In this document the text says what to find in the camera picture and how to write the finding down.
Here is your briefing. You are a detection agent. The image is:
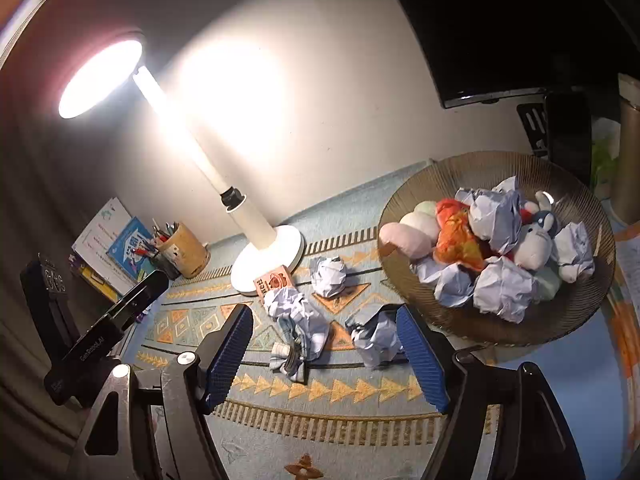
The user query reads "pink eraser box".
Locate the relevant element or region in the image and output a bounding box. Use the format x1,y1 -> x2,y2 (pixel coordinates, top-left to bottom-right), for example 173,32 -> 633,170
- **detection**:
254,266 -> 294,304

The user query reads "red orange snack packet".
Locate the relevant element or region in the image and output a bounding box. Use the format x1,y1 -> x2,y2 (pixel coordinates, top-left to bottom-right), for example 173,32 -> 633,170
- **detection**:
434,198 -> 485,272

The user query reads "pink white green plush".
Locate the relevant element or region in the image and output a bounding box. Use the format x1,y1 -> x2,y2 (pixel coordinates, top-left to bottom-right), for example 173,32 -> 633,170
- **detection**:
378,200 -> 440,260

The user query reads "crumpled paper bowl front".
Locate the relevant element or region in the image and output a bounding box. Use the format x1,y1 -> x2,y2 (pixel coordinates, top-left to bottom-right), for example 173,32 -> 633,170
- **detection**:
410,256 -> 537,324

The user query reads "crumpled paper bowl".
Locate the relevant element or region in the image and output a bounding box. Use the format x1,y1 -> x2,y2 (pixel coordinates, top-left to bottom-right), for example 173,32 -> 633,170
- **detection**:
410,256 -> 537,324
551,222 -> 596,283

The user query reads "white desk lamp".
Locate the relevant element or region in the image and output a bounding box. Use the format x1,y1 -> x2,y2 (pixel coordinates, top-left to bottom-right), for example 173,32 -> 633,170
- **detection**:
58,32 -> 305,296

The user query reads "brown ribbed glass bowl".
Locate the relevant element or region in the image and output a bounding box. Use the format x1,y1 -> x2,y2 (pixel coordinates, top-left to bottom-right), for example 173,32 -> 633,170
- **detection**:
378,151 -> 616,347

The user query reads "crumpled paper bowl right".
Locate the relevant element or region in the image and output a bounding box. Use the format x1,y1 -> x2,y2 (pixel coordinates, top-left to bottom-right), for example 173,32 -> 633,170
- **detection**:
551,222 -> 596,283

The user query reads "patterned blue table mat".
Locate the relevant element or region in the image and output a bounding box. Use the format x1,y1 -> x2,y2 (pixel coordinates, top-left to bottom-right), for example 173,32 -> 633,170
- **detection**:
119,159 -> 626,480

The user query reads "dark crumpled paper ball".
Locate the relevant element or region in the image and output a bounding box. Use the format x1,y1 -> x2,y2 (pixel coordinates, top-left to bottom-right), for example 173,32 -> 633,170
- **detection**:
345,304 -> 404,370

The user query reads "black monitor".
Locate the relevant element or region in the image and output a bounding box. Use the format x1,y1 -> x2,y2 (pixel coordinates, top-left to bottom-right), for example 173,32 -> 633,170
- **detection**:
398,0 -> 639,108

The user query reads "crumpled paper ball right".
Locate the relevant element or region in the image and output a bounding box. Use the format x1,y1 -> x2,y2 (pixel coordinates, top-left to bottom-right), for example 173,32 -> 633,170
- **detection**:
309,256 -> 347,299

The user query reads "crumpled paper in bowl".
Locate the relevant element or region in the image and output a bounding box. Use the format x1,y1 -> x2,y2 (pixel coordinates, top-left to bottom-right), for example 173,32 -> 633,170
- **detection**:
454,176 -> 523,255

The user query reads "bamboo pen holder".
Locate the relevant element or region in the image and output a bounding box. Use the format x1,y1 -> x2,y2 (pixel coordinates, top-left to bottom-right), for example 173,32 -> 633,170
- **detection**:
158,223 -> 210,280

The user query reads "white bunny plush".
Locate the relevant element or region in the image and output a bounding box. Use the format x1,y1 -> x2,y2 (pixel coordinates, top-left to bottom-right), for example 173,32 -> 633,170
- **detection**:
511,191 -> 560,271

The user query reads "green white plush keychain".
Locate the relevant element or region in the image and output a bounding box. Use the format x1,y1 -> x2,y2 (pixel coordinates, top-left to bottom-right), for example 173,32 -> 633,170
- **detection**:
533,266 -> 562,302

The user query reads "metal thermos bottle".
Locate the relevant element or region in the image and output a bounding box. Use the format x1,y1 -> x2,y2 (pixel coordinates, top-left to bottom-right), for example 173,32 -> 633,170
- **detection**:
611,74 -> 640,224

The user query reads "blue booklet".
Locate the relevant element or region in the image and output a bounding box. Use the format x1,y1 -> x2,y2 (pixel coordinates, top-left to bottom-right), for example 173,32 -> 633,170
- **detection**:
106,217 -> 154,282

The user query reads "crumpled paper with sock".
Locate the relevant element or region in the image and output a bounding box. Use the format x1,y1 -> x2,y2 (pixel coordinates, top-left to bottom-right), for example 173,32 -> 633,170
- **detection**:
264,287 -> 330,385

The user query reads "black mesh pen cup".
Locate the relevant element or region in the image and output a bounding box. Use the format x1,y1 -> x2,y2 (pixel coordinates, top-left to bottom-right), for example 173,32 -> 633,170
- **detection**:
149,252 -> 181,281

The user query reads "white paper sheet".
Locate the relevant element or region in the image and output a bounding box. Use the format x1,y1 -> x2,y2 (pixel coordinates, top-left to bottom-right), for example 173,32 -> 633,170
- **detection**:
72,197 -> 134,296

